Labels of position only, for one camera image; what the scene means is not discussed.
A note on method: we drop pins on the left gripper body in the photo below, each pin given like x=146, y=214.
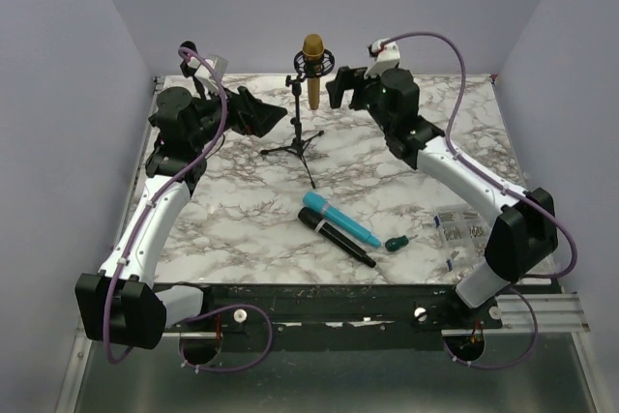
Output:
x=238, y=119

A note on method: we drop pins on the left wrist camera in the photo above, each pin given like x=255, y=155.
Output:
x=211, y=75

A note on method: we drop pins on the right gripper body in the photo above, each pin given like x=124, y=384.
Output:
x=351, y=79

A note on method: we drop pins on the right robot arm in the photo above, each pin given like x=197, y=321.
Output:
x=522, y=233

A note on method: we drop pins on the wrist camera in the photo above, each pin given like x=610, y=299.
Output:
x=211, y=75
x=384, y=57

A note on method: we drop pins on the black microphone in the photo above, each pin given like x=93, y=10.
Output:
x=319, y=225

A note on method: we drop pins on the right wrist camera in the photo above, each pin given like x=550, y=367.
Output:
x=384, y=57

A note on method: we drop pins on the black tripod mic stand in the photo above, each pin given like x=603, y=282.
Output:
x=298, y=145

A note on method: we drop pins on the green handled screwdriver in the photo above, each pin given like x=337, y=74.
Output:
x=397, y=243

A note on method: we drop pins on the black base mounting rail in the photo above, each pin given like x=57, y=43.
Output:
x=333, y=317

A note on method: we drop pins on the gold microphone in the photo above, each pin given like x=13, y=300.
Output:
x=313, y=51

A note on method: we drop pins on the clear plastic screw box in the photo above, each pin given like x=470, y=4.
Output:
x=463, y=234

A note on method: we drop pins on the blue microphone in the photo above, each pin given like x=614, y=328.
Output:
x=322, y=206

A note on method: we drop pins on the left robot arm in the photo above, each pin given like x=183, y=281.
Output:
x=119, y=304

